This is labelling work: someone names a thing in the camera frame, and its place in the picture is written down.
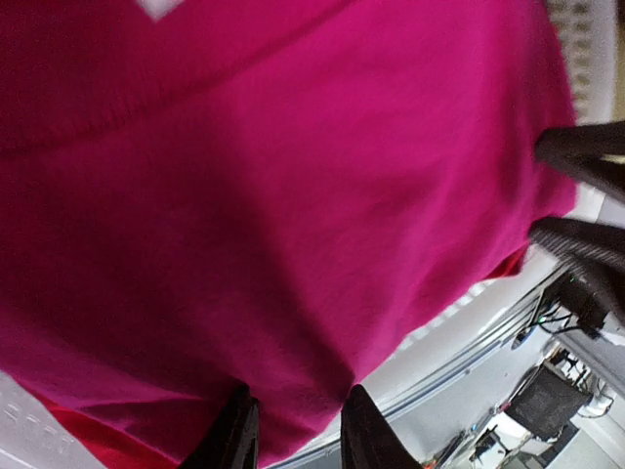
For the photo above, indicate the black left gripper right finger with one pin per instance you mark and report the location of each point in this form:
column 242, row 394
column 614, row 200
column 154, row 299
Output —
column 367, row 439

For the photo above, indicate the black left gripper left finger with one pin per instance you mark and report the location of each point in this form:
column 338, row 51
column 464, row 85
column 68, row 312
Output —
column 232, row 441

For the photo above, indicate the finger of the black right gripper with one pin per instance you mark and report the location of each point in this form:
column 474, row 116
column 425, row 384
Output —
column 592, row 252
column 591, row 154

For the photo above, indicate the red shirt with white print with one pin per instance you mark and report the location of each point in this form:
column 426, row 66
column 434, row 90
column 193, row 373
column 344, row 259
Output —
column 97, row 435

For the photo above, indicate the magenta pink garment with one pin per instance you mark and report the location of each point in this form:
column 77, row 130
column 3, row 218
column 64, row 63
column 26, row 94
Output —
column 270, row 193

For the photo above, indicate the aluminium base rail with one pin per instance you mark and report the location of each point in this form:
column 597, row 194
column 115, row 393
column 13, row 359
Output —
column 448, row 376

